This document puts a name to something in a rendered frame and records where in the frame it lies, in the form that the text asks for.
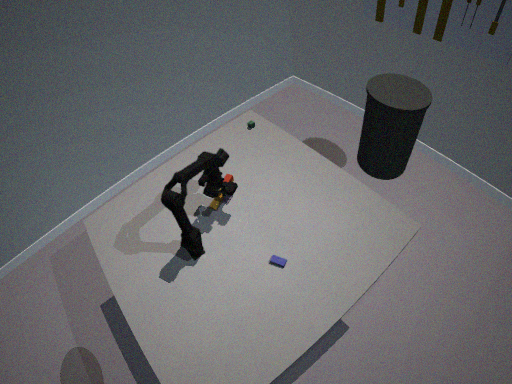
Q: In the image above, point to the blue rectangular block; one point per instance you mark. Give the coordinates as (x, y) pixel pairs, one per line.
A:
(279, 261)

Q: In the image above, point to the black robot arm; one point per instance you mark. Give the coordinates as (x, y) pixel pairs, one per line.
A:
(191, 236)

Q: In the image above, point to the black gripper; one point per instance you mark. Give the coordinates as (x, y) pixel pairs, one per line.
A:
(226, 187)

